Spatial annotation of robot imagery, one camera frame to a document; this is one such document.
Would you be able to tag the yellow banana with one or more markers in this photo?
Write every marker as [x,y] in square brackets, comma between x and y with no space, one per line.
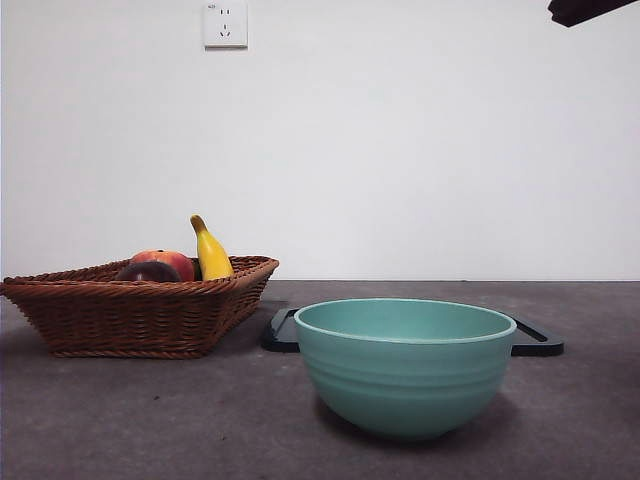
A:
[212,255]

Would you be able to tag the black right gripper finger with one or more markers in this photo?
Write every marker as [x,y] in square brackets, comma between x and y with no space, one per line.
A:
[585,10]

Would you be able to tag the teal ribbed bowl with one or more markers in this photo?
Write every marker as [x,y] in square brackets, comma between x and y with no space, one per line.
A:
[405,385]

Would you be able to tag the red orange peach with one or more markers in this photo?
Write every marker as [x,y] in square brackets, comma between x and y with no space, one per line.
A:
[175,262]

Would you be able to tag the brown wicker basket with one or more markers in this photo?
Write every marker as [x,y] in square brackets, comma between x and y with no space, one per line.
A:
[125,320]

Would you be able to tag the dark red plum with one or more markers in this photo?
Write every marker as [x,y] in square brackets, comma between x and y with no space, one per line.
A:
[147,273]

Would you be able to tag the black rectangular tray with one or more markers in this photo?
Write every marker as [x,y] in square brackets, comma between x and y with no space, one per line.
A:
[540,345]

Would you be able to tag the white wall socket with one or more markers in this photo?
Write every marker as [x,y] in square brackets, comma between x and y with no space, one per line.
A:
[226,25]

